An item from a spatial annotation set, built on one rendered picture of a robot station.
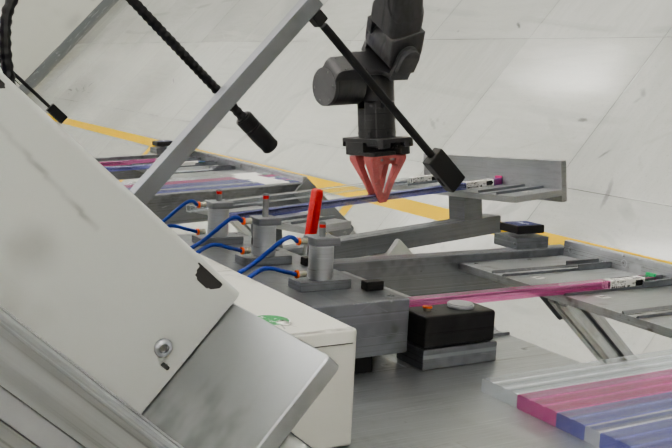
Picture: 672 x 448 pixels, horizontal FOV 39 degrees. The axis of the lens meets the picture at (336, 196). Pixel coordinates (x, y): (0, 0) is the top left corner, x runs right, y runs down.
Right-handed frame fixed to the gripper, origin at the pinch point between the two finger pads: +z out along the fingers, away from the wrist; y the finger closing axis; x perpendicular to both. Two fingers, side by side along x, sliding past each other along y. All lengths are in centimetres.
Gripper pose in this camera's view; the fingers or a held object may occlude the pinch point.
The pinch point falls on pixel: (379, 196)
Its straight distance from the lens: 146.8
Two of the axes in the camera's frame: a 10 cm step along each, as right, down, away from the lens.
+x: 8.3, -1.0, 5.4
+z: 0.4, 9.9, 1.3
